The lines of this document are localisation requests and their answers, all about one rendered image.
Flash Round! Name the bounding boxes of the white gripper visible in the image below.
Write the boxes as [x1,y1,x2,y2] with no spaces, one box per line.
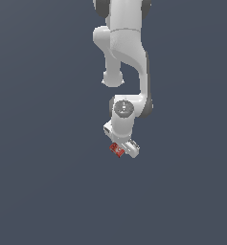
[102,122,141,159]

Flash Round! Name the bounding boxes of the small red block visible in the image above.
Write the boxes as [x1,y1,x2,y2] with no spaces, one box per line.
[109,142,125,159]

